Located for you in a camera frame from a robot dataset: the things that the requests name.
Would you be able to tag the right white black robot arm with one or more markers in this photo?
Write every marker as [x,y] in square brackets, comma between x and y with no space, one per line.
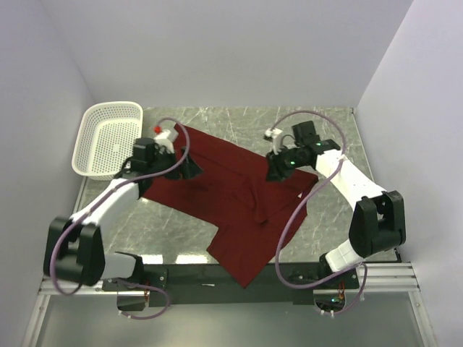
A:
[378,220]

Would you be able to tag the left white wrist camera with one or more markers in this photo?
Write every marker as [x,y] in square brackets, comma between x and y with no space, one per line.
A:
[164,136]

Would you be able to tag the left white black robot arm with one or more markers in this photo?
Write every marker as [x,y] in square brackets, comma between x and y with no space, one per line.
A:
[74,246]

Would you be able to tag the white perforated plastic basket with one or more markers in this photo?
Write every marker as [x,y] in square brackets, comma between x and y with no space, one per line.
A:
[105,138]

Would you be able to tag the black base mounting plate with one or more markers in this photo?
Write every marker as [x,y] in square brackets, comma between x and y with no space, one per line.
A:
[211,284]

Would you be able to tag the dark red t-shirt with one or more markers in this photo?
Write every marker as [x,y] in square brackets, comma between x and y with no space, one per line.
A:
[232,193]

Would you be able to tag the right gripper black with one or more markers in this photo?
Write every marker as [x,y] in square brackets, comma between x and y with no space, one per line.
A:
[274,165]

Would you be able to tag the aluminium extrusion rail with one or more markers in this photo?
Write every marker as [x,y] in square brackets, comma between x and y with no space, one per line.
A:
[391,277]

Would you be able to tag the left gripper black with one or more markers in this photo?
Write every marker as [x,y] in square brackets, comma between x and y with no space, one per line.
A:
[181,164]

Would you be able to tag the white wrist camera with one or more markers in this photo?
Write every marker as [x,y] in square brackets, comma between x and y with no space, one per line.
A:
[164,136]
[274,135]

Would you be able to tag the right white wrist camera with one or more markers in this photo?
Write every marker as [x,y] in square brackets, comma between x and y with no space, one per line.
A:
[274,135]

